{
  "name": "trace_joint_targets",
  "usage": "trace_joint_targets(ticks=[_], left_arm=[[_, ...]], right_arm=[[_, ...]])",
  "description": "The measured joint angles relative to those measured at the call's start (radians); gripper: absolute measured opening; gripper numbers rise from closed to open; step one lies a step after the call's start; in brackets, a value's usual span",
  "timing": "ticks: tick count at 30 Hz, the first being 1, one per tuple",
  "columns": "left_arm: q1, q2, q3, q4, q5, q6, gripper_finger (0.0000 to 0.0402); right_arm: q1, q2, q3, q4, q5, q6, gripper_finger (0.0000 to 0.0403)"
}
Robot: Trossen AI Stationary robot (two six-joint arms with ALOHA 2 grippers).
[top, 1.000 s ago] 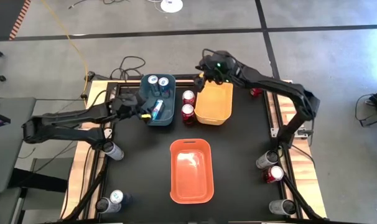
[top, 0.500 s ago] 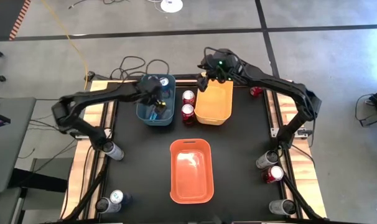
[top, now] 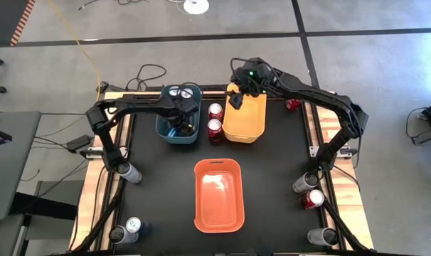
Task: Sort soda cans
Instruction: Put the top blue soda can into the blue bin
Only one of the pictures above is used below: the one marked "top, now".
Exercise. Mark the yellow plastic bin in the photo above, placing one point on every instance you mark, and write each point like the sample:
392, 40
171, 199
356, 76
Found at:
247, 121

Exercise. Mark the black diagonal support strut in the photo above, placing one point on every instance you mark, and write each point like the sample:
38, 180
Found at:
98, 222
343, 227

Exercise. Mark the orange plastic bin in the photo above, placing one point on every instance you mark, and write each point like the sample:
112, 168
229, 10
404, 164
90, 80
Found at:
219, 199

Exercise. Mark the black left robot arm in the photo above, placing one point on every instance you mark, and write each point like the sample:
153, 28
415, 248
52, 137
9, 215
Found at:
130, 105

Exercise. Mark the black mat orange striped edge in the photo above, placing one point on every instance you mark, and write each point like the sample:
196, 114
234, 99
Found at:
5, 21

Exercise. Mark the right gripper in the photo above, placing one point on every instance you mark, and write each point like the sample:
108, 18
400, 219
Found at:
252, 76

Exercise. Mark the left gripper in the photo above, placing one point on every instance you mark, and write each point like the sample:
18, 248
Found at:
182, 106

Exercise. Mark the white Celsius drink can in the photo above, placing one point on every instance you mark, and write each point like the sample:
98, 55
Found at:
124, 235
304, 183
132, 174
320, 236

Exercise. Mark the black aluminium table frame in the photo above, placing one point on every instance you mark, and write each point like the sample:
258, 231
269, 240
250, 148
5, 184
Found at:
114, 209

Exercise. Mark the red Coca-Cola can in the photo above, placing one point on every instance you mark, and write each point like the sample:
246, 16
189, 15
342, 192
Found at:
293, 104
214, 131
309, 200
215, 112

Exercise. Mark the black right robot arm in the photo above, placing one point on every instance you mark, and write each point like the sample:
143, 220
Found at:
315, 92

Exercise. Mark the blue plastic bin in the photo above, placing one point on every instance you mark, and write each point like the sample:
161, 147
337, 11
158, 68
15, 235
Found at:
176, 140

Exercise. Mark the white round disc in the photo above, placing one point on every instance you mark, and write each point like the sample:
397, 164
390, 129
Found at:
196, 7

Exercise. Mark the grey desk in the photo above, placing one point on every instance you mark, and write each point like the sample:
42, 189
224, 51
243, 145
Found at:
9, 170

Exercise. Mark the black power adapter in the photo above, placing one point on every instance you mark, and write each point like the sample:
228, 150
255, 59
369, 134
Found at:
78, 143

